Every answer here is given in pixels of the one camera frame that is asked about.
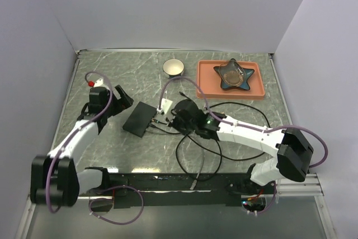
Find black network switch box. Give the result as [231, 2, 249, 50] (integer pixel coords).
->
[123, 101, 157, 138]

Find black ethernet cable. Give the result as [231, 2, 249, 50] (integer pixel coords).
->
[150, 91, 196, 128]
[145, 101, 272, 181]

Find grey ethernet cable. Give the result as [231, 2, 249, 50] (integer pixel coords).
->
[150, 122, 206, 190]

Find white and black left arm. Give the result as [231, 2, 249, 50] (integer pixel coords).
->
[30, 85, 133, 212]

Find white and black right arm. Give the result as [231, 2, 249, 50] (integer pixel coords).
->
[164, 99, 313, 194]

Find salmon pink tray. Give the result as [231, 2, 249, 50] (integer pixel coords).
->
[196, 60, 265, 100]

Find small white teal bowl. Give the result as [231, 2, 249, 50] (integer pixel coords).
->
[163, 58, 185, 78]

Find dark blue star dish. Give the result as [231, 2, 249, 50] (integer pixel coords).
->
[213, 64, 255, 91]

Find clear glass bowl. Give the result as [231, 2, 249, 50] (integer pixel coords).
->
[219, 59, 246, 87]

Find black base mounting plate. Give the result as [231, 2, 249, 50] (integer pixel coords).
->
[79, 172, 275, 209]

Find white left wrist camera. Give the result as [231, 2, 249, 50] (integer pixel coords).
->
[87, 78, 105, 87]

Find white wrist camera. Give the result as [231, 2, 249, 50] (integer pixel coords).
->
[87, 78, 105, 87]
[157, 98, 173, 121]

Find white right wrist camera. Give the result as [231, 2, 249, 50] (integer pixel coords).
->
[157, 98, 173, 121]

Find aluminium frame rail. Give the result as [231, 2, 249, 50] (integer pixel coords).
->
[77, 175, 323, 200]

